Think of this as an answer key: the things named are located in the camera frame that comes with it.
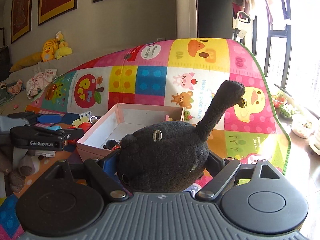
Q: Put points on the black red doll keychain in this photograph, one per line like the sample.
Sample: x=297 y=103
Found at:
x=111 y=145

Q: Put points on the white battery charger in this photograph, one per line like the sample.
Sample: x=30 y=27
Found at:
x=87 y=114

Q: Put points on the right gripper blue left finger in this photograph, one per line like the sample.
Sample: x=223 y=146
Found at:
x=101 y=176

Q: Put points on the yellow bear plush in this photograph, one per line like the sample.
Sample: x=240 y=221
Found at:
x=63 y=48

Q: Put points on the yellow duck plush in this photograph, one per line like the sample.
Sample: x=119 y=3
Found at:
x=48 y=50

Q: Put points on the long yellow banana pillow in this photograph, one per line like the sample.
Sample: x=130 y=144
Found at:
x=28 y=61

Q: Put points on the red round-head toy figure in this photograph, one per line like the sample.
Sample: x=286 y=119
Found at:
x=85 y=126

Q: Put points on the yellow pudding toy pink base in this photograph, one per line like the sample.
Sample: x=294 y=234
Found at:
x=168 y=118

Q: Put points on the colourful cartoon play mat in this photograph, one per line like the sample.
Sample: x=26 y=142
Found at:
x=182 y=73

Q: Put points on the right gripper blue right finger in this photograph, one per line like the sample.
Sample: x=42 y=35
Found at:
x=223 y=172

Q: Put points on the pink cardboard box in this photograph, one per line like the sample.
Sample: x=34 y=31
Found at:
x=120 y=120

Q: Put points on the black plush cat toy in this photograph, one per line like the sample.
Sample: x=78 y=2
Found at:
x=170 y=156

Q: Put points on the blue white tissue pack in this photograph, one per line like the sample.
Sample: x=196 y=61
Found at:
x=54 y=128

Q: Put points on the teal cloth on sofa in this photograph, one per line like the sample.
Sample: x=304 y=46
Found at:
x=9 y=91

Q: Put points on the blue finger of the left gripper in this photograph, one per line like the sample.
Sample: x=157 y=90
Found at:
x=49 y=119
x=68 y=132

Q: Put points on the pink white crumpled cloth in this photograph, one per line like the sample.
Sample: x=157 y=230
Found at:
x=39 y=81

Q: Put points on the left hand brown glove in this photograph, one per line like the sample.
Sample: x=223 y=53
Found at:
x=15 y=175

